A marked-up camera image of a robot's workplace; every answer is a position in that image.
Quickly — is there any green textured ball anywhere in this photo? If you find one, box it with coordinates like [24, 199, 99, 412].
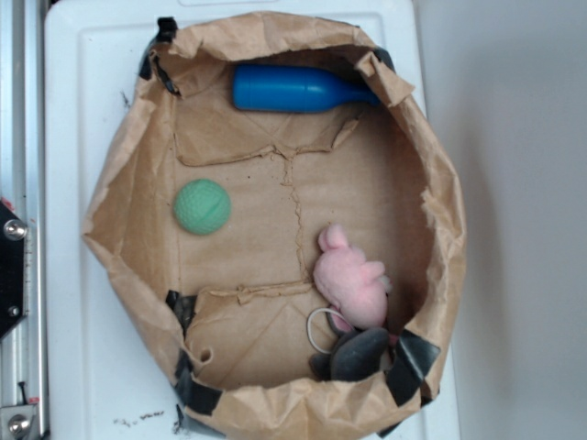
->
[173, 179, 232, 236]

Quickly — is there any brown paper bag tray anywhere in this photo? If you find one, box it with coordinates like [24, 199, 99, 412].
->
[83, 12, 466, 439]

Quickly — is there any pink plush toy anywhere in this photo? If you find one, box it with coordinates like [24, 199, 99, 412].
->
[313, 224, 391, 329]

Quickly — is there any blue plastic bowling pin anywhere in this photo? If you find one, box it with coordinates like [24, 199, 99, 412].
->
[232, 64, 380, 113]

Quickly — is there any grey plush mouse toy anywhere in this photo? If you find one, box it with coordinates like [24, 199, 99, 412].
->
[306, 308, 399, 382]

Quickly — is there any white plastic board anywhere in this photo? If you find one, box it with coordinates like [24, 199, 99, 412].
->
[45, 1, 460, 439]

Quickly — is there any white cord loop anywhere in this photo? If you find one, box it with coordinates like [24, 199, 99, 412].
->
[305, 306, 343, 355]

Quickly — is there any black bracket with bolt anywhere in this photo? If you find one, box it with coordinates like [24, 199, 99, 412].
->
[0, 197, 28, 340]

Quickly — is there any aluminium frame rail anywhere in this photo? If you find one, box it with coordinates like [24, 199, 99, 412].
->
[1, 1, 50, 439]

